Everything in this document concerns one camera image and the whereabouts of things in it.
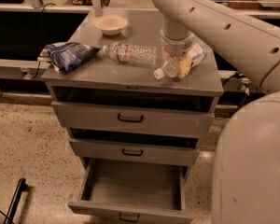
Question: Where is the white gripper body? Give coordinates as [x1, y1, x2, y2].
[161, 29, 194, 57]

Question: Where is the blue label plastic bottle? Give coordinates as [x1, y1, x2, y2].
[154, 43, 207, 79]

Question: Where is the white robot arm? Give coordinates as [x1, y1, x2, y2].
[152, 0, 280, 224]

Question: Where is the clear water bottle red label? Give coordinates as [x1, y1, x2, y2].
[99, 42, 157, 66]

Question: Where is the grey top drawer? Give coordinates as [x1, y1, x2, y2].
[52, 101, 213, 139]

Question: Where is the grey drawer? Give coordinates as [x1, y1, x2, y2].
[69, 138, 199, 166]
[52, 101, 213, 139]
[68, 159, 192, 224]

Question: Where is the grey drawer cabinet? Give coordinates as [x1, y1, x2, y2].
[40, 7, 224, 224]

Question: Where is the grey middle drawer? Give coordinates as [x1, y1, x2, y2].
[69, 138, 199, 166]

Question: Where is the grey bottom drawer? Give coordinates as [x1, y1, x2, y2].
[68, 159, 192, 224]

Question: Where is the white paper bowl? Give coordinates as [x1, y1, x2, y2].
[93, 15, 128, 35]

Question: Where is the blue chip bag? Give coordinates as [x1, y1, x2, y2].
[38, 42, 100, 73]

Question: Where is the black stand leg left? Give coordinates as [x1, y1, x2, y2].
[3, 178, 28, 224]

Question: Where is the black power adapter with cable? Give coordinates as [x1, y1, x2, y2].
[222, 72, 251, 96]

